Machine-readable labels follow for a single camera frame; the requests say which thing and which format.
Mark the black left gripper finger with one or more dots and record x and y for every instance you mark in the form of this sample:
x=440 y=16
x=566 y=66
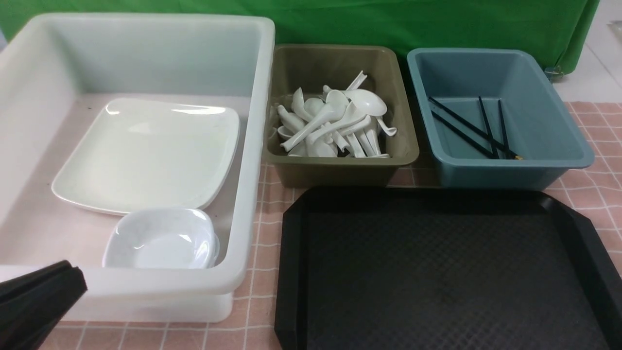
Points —
x=31 y=305

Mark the small white bowl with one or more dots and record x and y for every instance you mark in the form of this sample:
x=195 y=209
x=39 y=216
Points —
x=163 y=238

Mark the white square plate in bin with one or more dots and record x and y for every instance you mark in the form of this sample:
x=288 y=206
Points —
x=140 y=154

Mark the large white plastic bin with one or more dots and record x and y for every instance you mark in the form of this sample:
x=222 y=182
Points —
x=56 y=76

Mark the black serving tray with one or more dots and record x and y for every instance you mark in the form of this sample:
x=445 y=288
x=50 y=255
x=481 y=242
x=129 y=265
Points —
x=365 y=268

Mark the olive brown plastic bin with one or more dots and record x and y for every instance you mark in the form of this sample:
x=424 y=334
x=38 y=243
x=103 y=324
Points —
x=312 y=66

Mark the blue plastic bin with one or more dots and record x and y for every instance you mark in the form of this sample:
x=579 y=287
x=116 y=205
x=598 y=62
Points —
x=539 y=127

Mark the green backdrop cloth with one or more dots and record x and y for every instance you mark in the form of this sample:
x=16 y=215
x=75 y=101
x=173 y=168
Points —
x=552 y=31

